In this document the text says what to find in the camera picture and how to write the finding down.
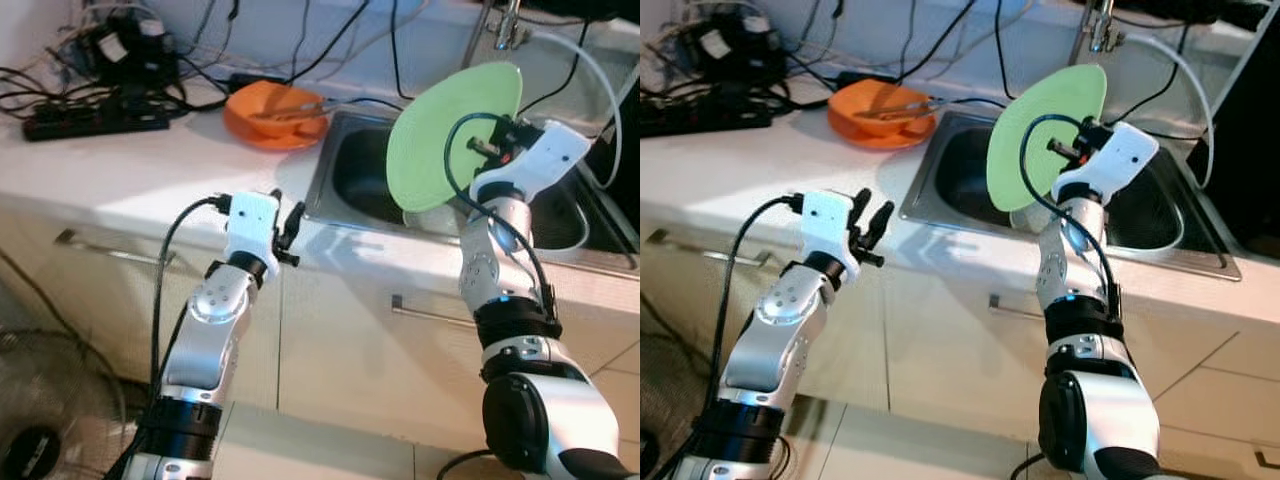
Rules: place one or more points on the metal faucet pipe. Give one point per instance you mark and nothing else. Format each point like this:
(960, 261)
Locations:
(1082, 35)
(483, 35)

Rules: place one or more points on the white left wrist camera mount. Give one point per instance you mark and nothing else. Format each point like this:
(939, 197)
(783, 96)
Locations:
(252, 225)
(828, 225)

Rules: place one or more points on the metal tap valve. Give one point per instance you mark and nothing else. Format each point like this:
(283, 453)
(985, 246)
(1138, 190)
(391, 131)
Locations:
(510, 28)
(1107, 30)

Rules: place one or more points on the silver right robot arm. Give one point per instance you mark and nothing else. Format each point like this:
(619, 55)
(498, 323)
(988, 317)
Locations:
(540, 410)
(1100, 410)

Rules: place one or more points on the black appliance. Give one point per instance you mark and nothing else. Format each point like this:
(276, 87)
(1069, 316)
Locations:
(1250, 140)
(625, 160)

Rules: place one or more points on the black power strip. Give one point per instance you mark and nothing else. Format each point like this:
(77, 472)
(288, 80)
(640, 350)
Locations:
(700, 118)
(95, 122)

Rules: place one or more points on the silver metal tongs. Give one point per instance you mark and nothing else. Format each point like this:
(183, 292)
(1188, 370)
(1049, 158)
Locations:
(900, 109)
(300, 110)

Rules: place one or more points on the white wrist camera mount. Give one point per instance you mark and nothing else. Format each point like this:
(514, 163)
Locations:
(252, 225)
(1120, 165)
(545, 160)
(828, 225)

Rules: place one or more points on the orange plastic bowl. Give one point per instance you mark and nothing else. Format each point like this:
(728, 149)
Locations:
(255, 125)
(860, 125)

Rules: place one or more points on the small black power adapter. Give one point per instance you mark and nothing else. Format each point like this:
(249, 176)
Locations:
(255, 82)
(860, 79)

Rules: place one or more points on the black charger box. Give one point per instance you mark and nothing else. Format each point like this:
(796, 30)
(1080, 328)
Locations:
(738, 55)
(130, 55)

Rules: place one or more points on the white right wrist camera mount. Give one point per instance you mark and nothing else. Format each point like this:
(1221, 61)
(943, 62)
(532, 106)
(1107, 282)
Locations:
(545, 160)
(1120, 165)

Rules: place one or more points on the light green plate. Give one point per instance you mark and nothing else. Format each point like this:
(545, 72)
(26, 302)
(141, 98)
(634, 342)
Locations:
(1060, 100)
(425, 130)

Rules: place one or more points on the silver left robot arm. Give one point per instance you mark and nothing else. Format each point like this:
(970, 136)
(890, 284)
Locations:
(770, 330)
(205, 340)

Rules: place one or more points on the white kitchen cabinet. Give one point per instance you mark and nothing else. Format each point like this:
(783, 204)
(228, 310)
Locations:
(940, 350)
(350, 350)

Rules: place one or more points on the stainless steel sink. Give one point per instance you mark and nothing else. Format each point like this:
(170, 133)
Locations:
(1150, 215)
(570, 215)

